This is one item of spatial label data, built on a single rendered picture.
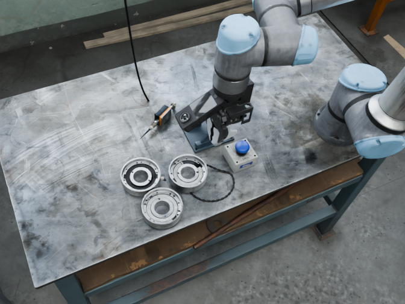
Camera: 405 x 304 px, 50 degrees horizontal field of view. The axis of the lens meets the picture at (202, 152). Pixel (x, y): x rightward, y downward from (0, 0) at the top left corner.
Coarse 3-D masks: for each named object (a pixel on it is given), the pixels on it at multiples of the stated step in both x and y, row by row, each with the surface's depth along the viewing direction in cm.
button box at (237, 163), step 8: (232, 144) 122; (224, 152) 123; (232, 152) 120; (248, 152) 120; (232, 160) 119; (240, 160) 119; (248, 160) 119; (256, 160) 121; (232, 168) 121; (240, 168) 121
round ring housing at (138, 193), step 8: (136, 160) 118; (144, 160) 118; (152, 160) 117; (128, 168) 117; (136, 168) 117; (144, 168) 117; (136, 176) 118; (160, 176) 116; (136, 184) 114; (144, 184) 114; (128, 192) 114; (136, 192) 112; (144, 192) 112
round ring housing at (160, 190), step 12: (156, 192) 113; (168, 192) 113; (144, 204) 111; (156, 204) 112; (168, 204) 112; (180, 204) 112; (144, 216) 108; (156, 216) 109; (168, 216) 110; (180, 216) 110
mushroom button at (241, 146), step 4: (236, 144) 118; (240, 144) 118; (244, 144) 118; (248, 144) 119; (236, 148) 118; (240, 148) 117; (244, 148) 117; (248, 148) 118; (240, 152) 118; (244, 152) 117
